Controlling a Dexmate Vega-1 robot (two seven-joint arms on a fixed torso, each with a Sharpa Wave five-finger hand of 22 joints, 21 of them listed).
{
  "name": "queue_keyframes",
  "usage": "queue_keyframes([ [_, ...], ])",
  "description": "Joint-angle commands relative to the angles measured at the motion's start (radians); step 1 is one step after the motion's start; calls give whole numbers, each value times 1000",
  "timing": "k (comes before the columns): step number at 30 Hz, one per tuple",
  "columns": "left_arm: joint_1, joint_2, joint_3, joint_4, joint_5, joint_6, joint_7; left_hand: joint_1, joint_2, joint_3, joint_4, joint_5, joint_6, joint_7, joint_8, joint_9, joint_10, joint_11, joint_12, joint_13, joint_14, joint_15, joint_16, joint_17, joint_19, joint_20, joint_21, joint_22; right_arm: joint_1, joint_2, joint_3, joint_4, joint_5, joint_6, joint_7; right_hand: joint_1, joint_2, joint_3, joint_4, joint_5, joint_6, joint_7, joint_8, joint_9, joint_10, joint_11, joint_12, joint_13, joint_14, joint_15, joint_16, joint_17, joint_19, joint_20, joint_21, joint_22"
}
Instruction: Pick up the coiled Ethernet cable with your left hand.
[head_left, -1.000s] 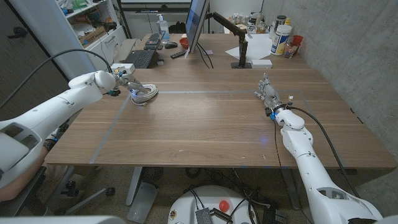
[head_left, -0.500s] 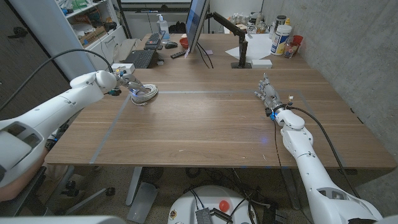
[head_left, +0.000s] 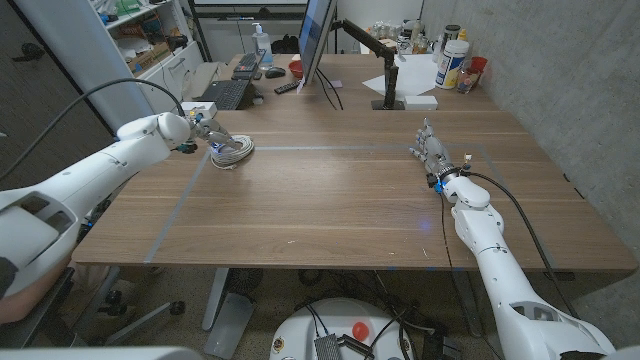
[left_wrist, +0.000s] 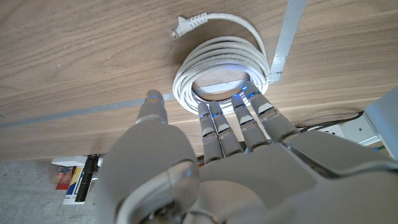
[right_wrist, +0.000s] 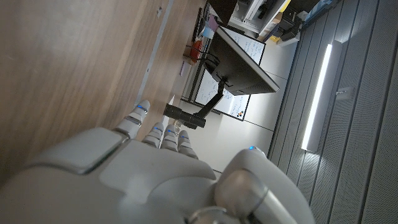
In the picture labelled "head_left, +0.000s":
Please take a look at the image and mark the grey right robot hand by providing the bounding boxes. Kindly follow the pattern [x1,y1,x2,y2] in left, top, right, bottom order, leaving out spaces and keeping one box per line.
[408,117,461,187]

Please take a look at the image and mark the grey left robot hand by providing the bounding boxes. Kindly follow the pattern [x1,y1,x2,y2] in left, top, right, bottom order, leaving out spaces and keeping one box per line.
[189,114,245,154]

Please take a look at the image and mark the white Ethernet cable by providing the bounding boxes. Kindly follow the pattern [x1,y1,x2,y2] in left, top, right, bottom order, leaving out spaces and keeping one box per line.
[209,133,256,171]

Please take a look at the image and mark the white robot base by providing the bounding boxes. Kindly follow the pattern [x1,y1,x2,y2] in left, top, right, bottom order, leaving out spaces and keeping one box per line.
[269,298,415,360]

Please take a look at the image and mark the clear hand sanitizer bottle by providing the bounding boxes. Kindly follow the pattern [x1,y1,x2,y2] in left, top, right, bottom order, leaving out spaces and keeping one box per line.
[251,22,275,71]

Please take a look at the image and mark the white power strip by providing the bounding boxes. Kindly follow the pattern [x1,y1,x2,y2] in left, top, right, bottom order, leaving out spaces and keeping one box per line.
[180,101,219,119]

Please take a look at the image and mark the large black keyboard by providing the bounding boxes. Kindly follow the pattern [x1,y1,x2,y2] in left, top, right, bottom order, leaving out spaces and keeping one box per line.
[197,78,251,112]

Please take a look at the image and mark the small white box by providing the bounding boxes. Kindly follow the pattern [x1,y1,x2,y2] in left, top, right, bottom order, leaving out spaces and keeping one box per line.
[402,94,439,112]

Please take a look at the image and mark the small clear plastic bottle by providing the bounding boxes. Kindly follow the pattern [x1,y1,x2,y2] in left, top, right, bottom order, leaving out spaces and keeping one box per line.
[455,67,479,95]

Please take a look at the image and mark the small black keyboard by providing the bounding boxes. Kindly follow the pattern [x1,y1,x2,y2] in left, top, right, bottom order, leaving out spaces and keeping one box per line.
[230,51,265,82]

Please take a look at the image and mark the white paper sheet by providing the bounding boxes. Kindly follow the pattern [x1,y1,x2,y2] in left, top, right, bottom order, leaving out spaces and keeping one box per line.
[361,53,441,99]

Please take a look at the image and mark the black remote control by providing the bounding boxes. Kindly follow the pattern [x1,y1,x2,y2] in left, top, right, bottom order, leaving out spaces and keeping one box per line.
[273,79,301,96]

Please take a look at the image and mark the white wipes canister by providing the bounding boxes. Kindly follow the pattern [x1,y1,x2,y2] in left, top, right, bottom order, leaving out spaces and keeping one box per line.
[434,39,471,91]

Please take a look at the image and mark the red plastic cup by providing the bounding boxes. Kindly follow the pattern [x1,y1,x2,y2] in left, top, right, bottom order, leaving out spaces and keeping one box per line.
[468,55,489,87]

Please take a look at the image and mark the brown cardboard box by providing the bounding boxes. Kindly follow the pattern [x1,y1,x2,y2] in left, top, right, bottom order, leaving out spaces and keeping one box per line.
[124,42,174,77]

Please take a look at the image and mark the black bag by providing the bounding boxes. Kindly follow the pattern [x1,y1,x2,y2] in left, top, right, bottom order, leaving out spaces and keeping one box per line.
[271,33,301,55]

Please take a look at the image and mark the black lid steel tumbler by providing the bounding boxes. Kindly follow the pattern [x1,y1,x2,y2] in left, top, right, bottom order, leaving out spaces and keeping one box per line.
[439,24,462,51]

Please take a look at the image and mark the whiteboard on black stand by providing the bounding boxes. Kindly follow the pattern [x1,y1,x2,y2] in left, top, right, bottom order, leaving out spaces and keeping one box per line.
[192,0,310,21]

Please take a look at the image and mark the black computer monitor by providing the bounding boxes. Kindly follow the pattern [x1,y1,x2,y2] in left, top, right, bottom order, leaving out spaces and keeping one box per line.
[298,0,338,86]

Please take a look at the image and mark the black round fan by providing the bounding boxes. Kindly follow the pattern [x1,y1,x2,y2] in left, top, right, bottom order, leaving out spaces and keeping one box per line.
[227,268,265,297]

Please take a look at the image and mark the white shelf cabinet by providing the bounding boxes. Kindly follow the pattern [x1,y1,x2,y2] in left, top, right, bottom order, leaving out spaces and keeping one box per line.
[14,0,206,156]

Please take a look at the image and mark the grey table leg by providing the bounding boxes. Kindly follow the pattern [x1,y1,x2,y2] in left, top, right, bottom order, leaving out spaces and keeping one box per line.
[202,268,256,360]

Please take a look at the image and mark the grey perforated metal box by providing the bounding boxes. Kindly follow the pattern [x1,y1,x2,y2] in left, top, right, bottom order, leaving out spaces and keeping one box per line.
[313,333,344,360]

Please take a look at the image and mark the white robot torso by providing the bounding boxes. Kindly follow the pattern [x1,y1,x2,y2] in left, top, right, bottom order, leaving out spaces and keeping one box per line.
[0,345,204,360]

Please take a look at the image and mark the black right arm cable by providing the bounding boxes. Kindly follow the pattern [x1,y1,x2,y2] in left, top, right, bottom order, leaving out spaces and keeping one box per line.
[464,169,581,321]

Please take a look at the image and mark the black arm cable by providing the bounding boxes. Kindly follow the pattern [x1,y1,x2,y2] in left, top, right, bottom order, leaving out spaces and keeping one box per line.
[0,77,187,184]
[464,169,581,321]

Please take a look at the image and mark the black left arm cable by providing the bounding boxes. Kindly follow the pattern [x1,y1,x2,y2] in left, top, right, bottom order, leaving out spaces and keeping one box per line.
[0,77,187,184]

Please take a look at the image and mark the black monitor cables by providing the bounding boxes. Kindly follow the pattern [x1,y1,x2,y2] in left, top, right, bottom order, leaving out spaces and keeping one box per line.
[313,67,346,112]

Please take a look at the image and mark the black door handle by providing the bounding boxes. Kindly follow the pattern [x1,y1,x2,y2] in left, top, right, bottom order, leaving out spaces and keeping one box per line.
[12,42,47,64]

